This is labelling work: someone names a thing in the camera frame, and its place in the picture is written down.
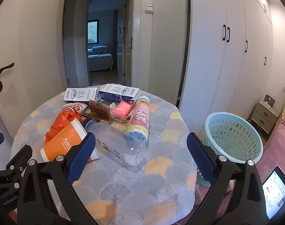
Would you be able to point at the far room window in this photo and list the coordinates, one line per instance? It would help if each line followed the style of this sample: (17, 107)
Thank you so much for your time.
(93, 31)

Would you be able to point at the white milk carton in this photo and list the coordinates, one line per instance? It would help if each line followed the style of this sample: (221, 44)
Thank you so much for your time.
(82, 95)
(117, 93)

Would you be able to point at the light blue laundry basket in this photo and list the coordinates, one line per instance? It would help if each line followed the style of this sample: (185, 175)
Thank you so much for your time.
(230, 135)

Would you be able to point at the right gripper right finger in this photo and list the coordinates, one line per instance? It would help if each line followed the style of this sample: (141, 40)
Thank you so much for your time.
(247, 203)

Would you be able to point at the beige bedside table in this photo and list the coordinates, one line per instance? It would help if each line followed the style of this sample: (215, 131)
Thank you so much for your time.
(265, 116)

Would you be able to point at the pink yellow drink bottle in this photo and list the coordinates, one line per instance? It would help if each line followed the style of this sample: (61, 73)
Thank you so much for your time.
(139, 122)

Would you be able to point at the far room sofa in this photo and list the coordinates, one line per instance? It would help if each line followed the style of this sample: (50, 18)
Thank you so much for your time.
(99, 59)

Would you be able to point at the clear plastic water bottle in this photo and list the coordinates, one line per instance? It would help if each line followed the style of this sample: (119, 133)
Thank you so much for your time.
(124, 147)

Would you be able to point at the orange plastic bag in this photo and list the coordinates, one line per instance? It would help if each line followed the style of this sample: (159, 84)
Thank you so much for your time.
(62, 120)

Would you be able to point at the wall light switch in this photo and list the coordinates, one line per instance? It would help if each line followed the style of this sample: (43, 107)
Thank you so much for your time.
(149, 9)

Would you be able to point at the picture frame on nightstand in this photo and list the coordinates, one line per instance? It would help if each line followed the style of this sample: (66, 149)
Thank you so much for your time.
(269, 100)

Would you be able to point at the orange paper cup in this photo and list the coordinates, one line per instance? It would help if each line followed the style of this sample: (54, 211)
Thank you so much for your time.
(70, 136)

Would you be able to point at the pink packet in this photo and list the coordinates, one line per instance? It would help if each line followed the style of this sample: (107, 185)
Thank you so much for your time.
(121, 111)

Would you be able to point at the smartphone with lit screen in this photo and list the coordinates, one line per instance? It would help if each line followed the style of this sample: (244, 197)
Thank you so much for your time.
(274, 192)

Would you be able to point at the red white paper cup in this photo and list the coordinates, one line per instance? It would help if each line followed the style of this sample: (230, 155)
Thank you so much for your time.
(77, 107)

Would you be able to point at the pink bed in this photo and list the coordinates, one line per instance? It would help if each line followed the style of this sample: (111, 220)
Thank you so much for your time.
(274, 152)

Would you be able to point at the white milk carton right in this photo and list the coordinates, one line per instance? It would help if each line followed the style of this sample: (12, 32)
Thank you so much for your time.
(117, 93)

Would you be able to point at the white door black handle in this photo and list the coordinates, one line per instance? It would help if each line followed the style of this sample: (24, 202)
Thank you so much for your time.
(31, 57)

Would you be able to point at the patterned fan-print tablecloth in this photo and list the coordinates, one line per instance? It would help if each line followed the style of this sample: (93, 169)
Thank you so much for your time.
(161, 190)

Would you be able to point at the white milk carton left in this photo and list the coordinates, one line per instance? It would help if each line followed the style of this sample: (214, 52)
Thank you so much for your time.
(82, 95)

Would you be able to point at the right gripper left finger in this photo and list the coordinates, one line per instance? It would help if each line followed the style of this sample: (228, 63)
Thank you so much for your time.
(35, 202)

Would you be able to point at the white wardrobe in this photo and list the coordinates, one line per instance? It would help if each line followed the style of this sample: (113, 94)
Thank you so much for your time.
(229, 60)

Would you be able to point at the gold foil box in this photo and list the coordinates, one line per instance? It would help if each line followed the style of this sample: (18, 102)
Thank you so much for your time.
(98, 111)

